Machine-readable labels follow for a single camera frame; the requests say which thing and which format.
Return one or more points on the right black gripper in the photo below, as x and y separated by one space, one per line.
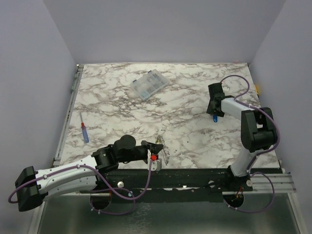
214 98

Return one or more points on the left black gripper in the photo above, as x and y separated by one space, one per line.
154 148

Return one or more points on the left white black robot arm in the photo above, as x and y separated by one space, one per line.
32 186

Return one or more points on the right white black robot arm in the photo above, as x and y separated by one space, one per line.
257 130

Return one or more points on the clear plastic organizer box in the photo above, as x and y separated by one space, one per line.
149 84

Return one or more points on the red blue screwdriver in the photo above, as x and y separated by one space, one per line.
84 131

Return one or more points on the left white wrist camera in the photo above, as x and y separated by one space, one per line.
156 165

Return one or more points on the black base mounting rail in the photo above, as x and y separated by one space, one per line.
178 185

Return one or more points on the aluminium extrusion frame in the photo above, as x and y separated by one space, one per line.
282 183

